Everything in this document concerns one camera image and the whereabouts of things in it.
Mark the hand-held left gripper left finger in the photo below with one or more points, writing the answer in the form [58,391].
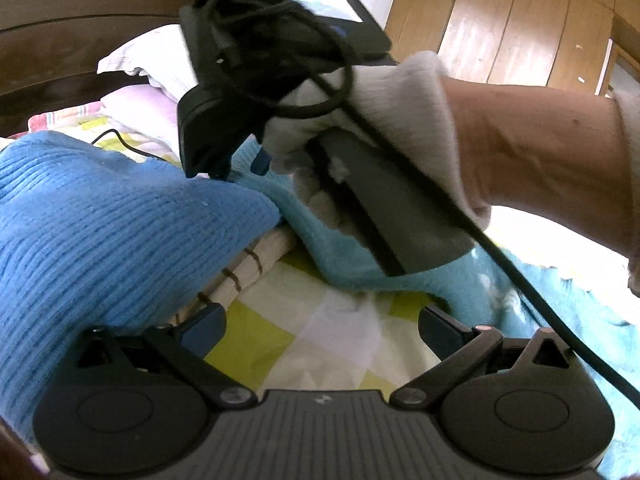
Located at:
[202,329]

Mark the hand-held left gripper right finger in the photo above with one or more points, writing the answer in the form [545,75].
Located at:
[434,330]

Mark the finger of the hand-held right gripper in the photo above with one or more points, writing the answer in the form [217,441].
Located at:
[210,166]
[261,160]

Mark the teal fleece garment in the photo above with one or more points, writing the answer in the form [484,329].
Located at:
[345,265]

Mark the blue knit sweater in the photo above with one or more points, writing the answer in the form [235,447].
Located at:
[100,240]

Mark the person's right forearm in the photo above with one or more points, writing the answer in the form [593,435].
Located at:
[540,150]

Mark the person's right hand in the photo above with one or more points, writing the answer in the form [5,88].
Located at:
[390,95]

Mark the white pillow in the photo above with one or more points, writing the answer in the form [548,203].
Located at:
[145,52]

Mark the beige striped cloth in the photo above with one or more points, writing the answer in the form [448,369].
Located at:
[240,272]

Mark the pale pink pillow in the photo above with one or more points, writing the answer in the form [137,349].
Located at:
[142,110]

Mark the yellow-green checked blanket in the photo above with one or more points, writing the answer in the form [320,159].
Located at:
[325,330]

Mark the pink checked cloth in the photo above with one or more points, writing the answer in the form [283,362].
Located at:
[60,117]

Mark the light wooden wardrobe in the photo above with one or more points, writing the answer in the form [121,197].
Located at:
[520,15]

